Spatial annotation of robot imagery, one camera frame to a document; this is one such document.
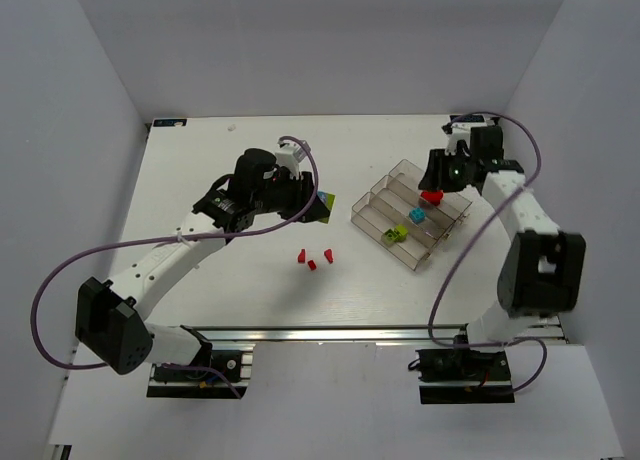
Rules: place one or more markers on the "green top lego brick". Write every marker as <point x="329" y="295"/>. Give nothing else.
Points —
<point x="390" y="236"/>

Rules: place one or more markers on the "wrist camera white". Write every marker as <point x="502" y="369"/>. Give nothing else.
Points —
<point x="455" y="132"/>
<point x="290" y="153"/>

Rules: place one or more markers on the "red rounded lego brick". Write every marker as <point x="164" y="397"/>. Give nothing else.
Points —
<point x="431" y="198"/>

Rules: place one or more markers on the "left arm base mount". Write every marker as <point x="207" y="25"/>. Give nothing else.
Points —
<point x="224" y="373"/>

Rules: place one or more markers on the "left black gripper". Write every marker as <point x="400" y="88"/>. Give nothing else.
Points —
<point x="304" y="195"/>

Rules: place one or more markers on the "clear three-compartment organizer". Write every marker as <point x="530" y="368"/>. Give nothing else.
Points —
<point x="388" y="203"/>

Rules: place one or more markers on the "aluminium table rail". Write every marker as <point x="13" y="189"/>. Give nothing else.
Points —
<point x="552" y="333"/>

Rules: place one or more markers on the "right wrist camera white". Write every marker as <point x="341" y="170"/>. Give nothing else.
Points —
<point x="455" y="132"/>

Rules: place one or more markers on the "right corner label sticker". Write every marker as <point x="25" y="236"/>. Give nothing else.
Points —
<point x="468" y="118"/>

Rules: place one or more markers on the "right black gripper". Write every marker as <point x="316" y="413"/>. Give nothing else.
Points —
<point x="432" y="170"/>

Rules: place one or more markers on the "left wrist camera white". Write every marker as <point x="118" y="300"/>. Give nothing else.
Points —
<point x="290" y="153"/>

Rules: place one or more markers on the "small green lego brick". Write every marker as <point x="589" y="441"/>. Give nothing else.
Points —
<point x="400" y="233"/>

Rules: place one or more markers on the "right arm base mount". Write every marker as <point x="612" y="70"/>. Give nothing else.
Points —
<point x="462" y="377"/>

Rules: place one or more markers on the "corner label sticker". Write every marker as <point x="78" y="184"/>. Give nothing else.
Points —
<point x="169" y="122"/>
<point x="468" y="118"/>

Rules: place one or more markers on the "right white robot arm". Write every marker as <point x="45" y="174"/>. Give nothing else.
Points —
<point x="542" y="270"/>

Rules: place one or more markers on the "left corner label sticker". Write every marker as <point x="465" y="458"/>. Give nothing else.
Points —
<point x="169" y="122"/>

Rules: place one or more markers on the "blue lego brick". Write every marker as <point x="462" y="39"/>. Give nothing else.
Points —
<point x="417" y="215"/>

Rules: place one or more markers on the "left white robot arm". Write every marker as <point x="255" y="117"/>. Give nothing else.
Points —
<point x="112" y="315"/>

